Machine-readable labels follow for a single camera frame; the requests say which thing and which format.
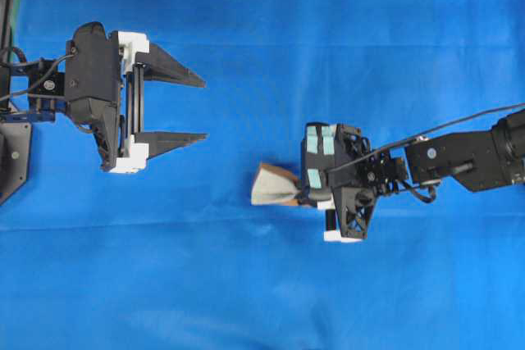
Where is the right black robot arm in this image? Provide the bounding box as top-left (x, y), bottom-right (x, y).
top-left (297, 104), bottom-right (524, 242)

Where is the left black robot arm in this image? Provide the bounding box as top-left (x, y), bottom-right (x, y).
top-left (1, 22), bottom-right (206, 174)

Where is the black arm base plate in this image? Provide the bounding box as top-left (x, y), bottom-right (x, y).
top-left (1, 121), bottom-right (32, 204)

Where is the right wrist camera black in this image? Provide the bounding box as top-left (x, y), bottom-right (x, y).
top-left (301, 122), bottom-right (344, 202)

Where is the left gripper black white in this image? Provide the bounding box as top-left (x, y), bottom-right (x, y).
top-left (100, 30), bottom-right (208, 174)

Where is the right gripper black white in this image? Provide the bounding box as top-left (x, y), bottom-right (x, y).
top-left (295, 124), bottom-right (377, 243)

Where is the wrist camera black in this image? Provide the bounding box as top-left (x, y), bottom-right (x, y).
top-left (64, 22), bottom-right (121, 171)
top-left (301, 122), bottom-right (344, 202)

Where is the black camera cable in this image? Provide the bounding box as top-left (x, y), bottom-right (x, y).
top-left (0, 45), bottom-right (79, 102)
top-left (323, 102), bottom-right (525, 175)

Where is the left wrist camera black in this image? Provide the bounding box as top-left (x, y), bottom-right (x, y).
top-left (64, 22), bottom-right (121, 171)

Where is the right black camera cable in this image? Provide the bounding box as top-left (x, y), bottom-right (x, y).
top-left (323, 102), bottom-right (525, 175)

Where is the left black camera cable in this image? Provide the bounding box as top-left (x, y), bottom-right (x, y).
top-left (0, 45), bottom-right (79, 102)

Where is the orange and white sponge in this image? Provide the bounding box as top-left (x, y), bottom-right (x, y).
top-left (250, 163), bottom-right (301, 207)

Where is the blue table cloth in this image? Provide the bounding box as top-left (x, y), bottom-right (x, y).
top-left (1, 0), bottom-right (524, 349)

